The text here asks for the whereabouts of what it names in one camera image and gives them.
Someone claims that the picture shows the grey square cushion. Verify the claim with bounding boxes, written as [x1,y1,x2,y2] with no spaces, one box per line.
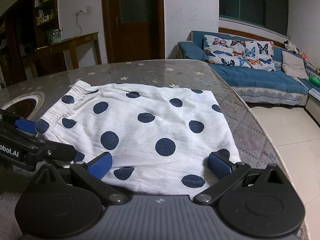
[281,50,309,80]

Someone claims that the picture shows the white wall socket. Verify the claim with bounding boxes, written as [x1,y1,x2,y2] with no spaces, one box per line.
[76,8,87,16]

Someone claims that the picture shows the white navy polka dot pants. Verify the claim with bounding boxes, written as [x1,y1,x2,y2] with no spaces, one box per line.
[36,81,240,197]

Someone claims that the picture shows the green toy on sofa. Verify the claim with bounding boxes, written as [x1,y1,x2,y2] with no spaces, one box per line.
[309,76,320,87]

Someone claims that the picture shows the black white plush toy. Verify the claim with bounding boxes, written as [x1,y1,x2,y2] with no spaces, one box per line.
[284,40,299,54]

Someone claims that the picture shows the round black induction cooktop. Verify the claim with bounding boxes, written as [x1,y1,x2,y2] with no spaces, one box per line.
[3,98,37,119]

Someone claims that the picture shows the blue sofa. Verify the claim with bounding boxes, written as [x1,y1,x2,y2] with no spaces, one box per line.
[177,31,319,121]

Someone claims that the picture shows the brown wooden side table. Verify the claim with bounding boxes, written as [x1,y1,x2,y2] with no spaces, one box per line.
[30,32,102,78]

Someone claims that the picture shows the dark green window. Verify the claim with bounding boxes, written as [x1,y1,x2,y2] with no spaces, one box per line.
[219,0,289,36]

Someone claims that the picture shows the clear glass kettle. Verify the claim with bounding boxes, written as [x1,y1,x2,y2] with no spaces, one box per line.
[47,29,63,44]

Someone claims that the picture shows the dark shelving unit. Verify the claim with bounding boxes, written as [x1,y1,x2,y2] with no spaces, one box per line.
[1,0,59,87]

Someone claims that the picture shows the dark wooden door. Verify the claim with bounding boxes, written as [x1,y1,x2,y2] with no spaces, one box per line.
[101,0,165,63]

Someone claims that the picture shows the butterfly print pillow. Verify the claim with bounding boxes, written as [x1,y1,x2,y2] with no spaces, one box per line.
[202,35,276,72]

